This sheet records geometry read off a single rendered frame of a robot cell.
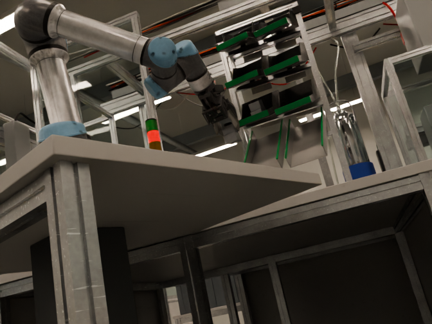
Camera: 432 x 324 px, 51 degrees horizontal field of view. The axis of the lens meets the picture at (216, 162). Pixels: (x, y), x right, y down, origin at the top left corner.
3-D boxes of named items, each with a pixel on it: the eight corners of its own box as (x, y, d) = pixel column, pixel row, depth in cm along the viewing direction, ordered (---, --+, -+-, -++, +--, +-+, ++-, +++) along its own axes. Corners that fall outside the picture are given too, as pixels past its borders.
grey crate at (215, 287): (256, 298, 333) (249, 267, 340) (179, 315, 348) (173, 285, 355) (267, 296, 372) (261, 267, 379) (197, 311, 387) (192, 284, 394)
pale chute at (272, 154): (283, 168, 150) (277, 157, 148) (247, 180, 155) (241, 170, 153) (287, 128, 173) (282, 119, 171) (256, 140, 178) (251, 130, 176)
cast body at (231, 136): (237, 139, 153) (231, 120, 154) (225, 144, 154) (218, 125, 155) (243, 141, 161) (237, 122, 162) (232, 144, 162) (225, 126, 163)
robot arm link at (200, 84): (187, 74, 147) (209, 63, 144) (193, 85, 149) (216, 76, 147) (185, 85, 141) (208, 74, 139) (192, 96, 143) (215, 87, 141)
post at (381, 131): (419, 213, 242) (344, -2, 284) (402, 216, 244) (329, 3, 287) (418, 213, 246) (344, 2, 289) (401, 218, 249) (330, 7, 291)
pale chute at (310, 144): (328, 155, 146) (323, 144, 144) (290, 168, 151) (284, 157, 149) (326, 116, 169) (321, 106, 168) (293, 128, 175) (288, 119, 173)
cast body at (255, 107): (263, 116, 167) (256, 98, 167) (252, 120, 169) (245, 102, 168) (269, 112, 175) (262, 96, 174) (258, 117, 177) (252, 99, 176)
